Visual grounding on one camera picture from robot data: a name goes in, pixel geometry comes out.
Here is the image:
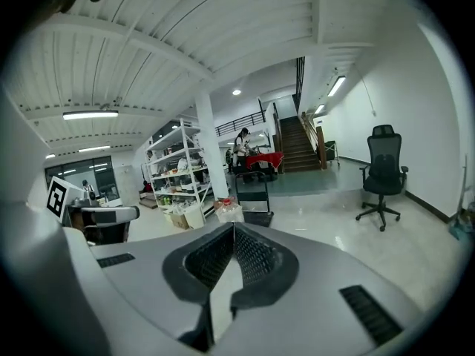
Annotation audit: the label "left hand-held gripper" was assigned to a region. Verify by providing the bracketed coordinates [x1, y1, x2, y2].
[45, 175, 142, 246]

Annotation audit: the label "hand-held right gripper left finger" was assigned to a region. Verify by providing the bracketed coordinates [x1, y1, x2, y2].
[62, 220, 236, 356]

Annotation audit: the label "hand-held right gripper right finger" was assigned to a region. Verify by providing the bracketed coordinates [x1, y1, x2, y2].
[216, 220, 425, 356]

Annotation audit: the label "black platform trolley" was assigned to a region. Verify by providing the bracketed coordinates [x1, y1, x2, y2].
[234, 170, 275, 229]

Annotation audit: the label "person's left hand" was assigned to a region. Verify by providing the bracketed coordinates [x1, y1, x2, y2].
[69, 210, 99, 245]

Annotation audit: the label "brown wooden platform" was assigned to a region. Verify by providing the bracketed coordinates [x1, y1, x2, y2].
[138, 190, 160, 211]

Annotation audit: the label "dark glass window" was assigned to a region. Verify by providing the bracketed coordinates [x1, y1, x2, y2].
[43, 155, 122, 204]

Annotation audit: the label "closed cardboard box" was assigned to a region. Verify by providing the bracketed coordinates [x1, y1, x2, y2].
[168, 212, 191, 231]

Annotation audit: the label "assorted stored goods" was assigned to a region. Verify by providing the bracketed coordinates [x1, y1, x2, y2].
[148, 145, 209, 214]

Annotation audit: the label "white plastic bin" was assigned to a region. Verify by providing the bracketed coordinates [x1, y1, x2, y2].
[183, 203, 207, 231]

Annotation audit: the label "white metal shelf rack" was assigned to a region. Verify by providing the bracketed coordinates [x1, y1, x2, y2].
[142, 118, 213, 217]

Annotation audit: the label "black mesh office chair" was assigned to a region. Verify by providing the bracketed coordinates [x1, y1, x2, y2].
[355, 124, 410, 233]

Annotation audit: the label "metal trolley with black bin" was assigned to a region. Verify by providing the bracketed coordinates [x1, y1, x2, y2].
[324, 139, 341, 168]

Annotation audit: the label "red cloth covered table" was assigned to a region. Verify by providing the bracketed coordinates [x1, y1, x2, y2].
[243, 151, 286, 182]

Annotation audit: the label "black metal railing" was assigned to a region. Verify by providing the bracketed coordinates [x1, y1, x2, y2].
[214, 111, 267, 138]

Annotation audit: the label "wooden staircase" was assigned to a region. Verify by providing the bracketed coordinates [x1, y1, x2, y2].
[272, 111, 329, 174]

